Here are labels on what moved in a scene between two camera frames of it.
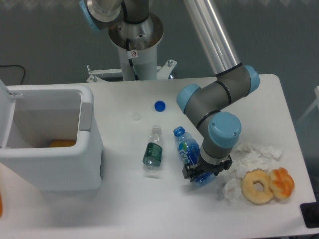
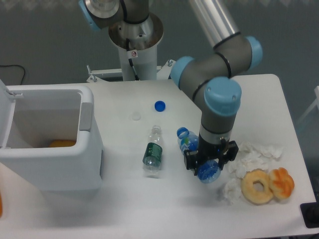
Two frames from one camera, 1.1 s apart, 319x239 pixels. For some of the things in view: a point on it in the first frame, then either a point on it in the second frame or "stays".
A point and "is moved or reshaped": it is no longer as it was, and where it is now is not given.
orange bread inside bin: x=62 y=143 stays
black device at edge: x=310 y=212 stays
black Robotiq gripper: x=188 y=170 → x=209 y=151
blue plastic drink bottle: x=189 y=151 is moved or reshaped
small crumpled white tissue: x=232 y=191 stays
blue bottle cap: x=160 y=106 stays
